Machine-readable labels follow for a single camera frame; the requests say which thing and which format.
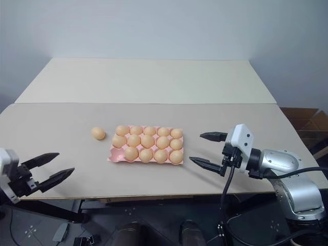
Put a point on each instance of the tan egg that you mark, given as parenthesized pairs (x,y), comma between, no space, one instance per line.
(146,155)
(161,156)
(98,133)
(147,141)
(131,154)
(133,140)
(162,142)
(176,144)
(163,132)
(176,133)
(150,131)
(119,141)
(122,130)
(176,157)
(136,130)

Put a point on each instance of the grey floor bracket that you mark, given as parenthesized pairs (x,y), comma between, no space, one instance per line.
(61,232)

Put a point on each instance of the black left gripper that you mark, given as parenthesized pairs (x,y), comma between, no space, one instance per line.
(24,183)

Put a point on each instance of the pink egg carton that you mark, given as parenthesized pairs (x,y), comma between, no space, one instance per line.
(116,155)

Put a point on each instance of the dark rounded shape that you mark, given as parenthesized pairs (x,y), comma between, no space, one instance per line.
(132,234)
(192,233)

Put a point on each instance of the brown cardboard box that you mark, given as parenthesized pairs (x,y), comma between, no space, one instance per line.
(307,128)

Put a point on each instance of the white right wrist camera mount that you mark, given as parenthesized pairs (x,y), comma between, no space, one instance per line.
(242,137)

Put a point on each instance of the black table frame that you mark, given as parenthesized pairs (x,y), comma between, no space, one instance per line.
(59,211)

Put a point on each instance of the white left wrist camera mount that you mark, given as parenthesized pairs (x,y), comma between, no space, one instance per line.
(6,164)

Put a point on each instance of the small black floor object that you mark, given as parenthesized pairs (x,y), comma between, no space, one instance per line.
(85,241)

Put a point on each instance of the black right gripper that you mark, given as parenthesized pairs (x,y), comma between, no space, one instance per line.
(232,157)

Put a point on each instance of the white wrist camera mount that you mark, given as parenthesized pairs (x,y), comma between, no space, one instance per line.
(242,137)
(6,164)

